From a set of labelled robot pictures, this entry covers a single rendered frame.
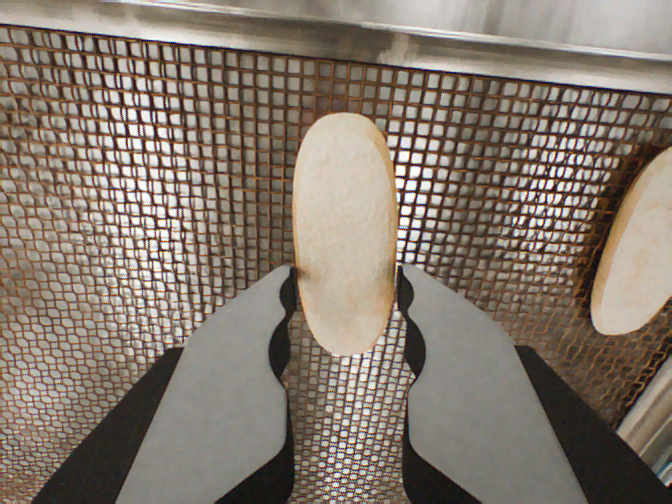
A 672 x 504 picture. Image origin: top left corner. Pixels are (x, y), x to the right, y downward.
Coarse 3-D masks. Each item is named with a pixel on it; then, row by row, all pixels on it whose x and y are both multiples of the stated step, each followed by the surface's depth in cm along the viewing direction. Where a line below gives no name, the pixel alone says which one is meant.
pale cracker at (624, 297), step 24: (648, 168) 15; (648, 192) 15; (624, 216) 16; (648, 216) 15; (624, 240) 16; (648, 240) 16; (600, 264) 17; (624, 264) 17; (648, 264) 16; (600, 288) 18; (624, 288) 17; (648, 288) 17; (600, 312) 18; (624, 312) 18; (648, 312) 18
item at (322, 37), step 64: (0, 0) 13; (64, 0) 13; (128, 0) 12; (64, 64) 14; (128, 64) 14; (192, 64) 14; (256, 64) 14; (448, 64) 13; (512, 64) 13; (576, 64) 13; (640, 64) 13; (192, 128) 15; (256, 128) 15; (640, 128) 15; (128, 192) 16; (256, 192) 16; (512, 192) 16; (0, 256) 18; (64, 256) 18; (256, 256) 18; (448, 256) 17; (576, 256) 17; (192, 320) 20; (512, 320) 19; (64, 384) 22; (320, 384) 22; (384, 384) 22; (0, 448) 26; (64, 448) 25; (320, 448) 25; (640, 448) 23
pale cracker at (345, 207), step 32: (320, 128) 11; (352, 128) 11; (320, 160) 11; (352, 160) 11; (384, 160) 11; (320, 192) 12; (352, 192) 12; (384, 192) 12; (320, 224) 12; (352, 224) 12; (384, 224) 12; (320, 256) 13; (352, 256) 13; (384, 256) 13; (320, 288) 13; (352, 288) 13; (384, 288) 14; (320, 320) 14; (352, 320) 14; (384, 320) 14; (352, 352) 15
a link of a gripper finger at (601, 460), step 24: (528, 360) 8; (552, 384) 7; (552, 408) 7; (576, 408) 7; (576, 432) 6; (600, 432) 6; (576, 456) 6; (600, 456) 6; (624, 456) 6; (600, 480) 6; (624, 480) 6; (648, 480) 6
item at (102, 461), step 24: (168, 360) 8; (144, 384) 8; (120, 408) 7; (144, 408) 7; (96, 432) 7; (120, 432) 7; (144, 432) 7; (72, 456) 6; (96, 456) 6; (120, 456) 6; (48, 480) 6; (72, 480) 6; (96, 480) 6; (120, 480) 6
